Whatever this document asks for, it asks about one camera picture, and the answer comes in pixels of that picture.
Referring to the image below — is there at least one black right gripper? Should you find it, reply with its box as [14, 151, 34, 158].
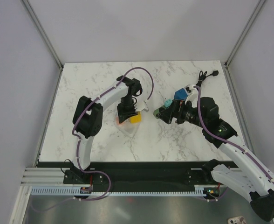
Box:
[156, 98, 207, 128]

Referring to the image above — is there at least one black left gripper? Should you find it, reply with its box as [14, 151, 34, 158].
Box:
[117, 96, 138, 124]

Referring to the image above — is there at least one teal USB plug adapter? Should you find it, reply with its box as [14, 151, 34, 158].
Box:
[164, 99, 173, 109]

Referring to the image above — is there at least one yellow plug adapter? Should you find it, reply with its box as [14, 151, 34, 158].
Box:
[130, 112, 142, 124]

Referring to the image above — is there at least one pink plug adapter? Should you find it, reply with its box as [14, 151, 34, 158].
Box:
[116, 116, 125, 126]

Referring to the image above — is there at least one blue cube socket adapter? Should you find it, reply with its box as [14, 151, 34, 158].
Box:
[174, 88, 189, 100]

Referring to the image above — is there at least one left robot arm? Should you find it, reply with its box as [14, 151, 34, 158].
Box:
[72, 77, 143, 183]

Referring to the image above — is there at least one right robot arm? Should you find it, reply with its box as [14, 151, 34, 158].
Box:
[153, 97, 274, 222]

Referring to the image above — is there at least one green power strip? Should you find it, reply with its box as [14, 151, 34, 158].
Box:
[153, 107, 165, 119]

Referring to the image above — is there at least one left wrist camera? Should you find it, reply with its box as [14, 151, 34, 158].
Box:
[134, 101, 149, 112]

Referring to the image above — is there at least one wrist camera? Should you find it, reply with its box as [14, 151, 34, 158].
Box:
[185, 84, 198, 104]
[134, 101, 149, 112]

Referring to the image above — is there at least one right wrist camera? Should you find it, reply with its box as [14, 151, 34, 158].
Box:
[185, 84, 198, 104]

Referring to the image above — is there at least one black power cord with plug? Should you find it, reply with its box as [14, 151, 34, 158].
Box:
[195, 70, 219, 87]

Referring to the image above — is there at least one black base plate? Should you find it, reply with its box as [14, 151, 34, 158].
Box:
[63, 161, 238, 193]

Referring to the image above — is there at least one white slotted cable duct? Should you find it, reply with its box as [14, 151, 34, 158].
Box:
[30, 185, 211, 197]

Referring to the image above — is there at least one aluminium frame rail left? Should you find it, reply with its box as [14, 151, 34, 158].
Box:
[20, 0, 64, 71]

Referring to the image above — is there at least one aluminium frame rail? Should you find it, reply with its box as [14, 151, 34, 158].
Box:
[20, 0, 64, 71]
[224, 0, 267, 69]

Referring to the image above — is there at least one aluminium frame rail right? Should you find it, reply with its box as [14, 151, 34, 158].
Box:
[224, 0, 267, 69]

